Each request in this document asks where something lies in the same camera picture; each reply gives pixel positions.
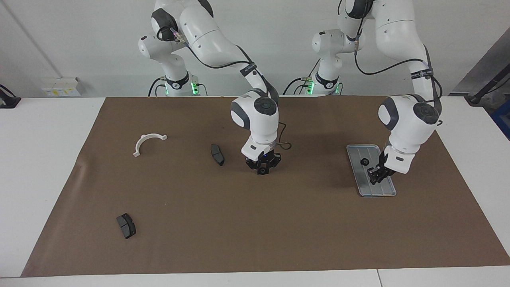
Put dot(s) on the black stand pole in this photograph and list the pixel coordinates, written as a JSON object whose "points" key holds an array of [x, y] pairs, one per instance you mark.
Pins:
{"points": [[484, 91]]}

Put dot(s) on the blue crate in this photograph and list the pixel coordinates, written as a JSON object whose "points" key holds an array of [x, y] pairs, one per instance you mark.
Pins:
{"points": [[503, 119]]}

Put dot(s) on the brown table mat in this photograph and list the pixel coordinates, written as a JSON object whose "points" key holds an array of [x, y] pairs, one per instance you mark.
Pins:
{"points": [[255, 223]]}

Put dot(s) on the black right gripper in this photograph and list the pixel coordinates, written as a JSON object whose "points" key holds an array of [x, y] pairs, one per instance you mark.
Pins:
{"points": [[265, 158]]}

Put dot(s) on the black clamp mount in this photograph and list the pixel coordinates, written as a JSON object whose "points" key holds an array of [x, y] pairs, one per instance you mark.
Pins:
{"points": [[8, 101]]}

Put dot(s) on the white yellow-labelled socket box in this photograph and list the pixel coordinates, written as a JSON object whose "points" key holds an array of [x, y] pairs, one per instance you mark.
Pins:
{"points": [[59, 89]]}

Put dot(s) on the large black bearing gear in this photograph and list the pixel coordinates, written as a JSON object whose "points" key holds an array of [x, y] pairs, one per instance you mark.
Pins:
{"points": [[364, 162], [263, 172]]}

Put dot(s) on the dark grey brake pad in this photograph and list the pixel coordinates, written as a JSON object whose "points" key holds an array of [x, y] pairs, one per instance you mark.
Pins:
{"points": [[126, 226], [217, 155]]}

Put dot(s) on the silver metal tray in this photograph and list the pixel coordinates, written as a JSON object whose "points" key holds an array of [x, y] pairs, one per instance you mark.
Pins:
{"points": [[356, 151]]}

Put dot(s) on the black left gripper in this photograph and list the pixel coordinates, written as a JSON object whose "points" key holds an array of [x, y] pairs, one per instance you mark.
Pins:
{"points": [[385, 167]]}

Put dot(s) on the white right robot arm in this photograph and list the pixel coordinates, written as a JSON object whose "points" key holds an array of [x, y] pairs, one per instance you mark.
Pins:
{"points": [[259, 119]]}

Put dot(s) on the white curved plastic bracket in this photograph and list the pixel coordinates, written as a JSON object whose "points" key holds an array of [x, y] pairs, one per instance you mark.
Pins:
{"points": [[139, 144]]}

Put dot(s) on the grey partition panel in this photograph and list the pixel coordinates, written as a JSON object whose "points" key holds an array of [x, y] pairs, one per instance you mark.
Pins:
{"points": [[490, 59]]}

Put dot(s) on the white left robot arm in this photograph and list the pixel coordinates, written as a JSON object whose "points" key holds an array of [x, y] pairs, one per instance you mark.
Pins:
{"points": [[410, 119]]}

